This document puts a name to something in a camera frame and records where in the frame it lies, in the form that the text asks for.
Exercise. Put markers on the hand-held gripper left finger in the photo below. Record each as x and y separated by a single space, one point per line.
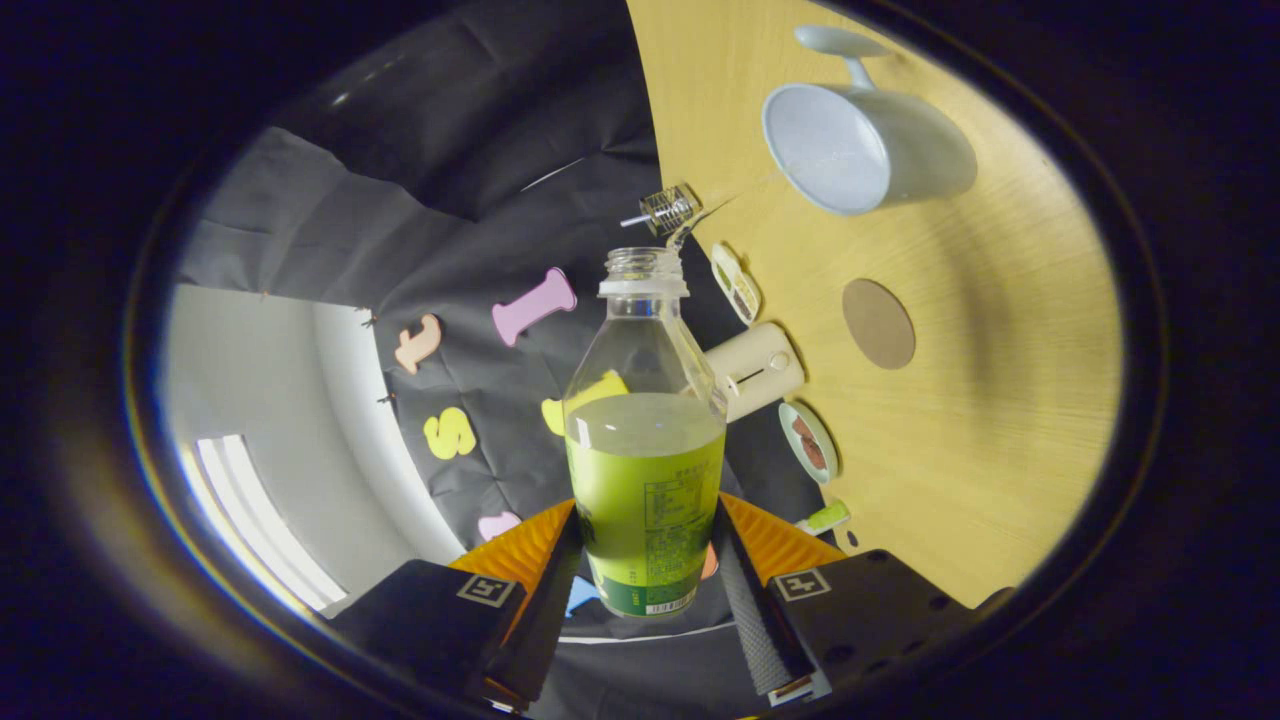
545 640

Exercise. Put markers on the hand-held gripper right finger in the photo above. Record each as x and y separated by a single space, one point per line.
755 630

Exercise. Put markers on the green label juice bottle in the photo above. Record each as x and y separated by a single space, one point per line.
645 500

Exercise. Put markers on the round brown coaster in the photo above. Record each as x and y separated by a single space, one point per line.
879 324

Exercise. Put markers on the white cup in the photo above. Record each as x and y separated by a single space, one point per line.
900 150

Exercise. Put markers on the small white green bottle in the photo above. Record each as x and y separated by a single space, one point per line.
825 518

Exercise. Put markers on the pale green plate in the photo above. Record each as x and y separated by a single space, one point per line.
795 455

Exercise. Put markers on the brown food piece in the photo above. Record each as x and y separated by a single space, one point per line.
803 431
816 456

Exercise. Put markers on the white toaster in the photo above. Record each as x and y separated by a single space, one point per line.
760 370

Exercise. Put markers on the ceiling light panel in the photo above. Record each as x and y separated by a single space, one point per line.
265 520

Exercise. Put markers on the wooden table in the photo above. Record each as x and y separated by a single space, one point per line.
1000 400

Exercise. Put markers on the white divided tray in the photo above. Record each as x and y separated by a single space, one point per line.
735 283

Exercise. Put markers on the white straw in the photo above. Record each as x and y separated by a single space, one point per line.
632 220

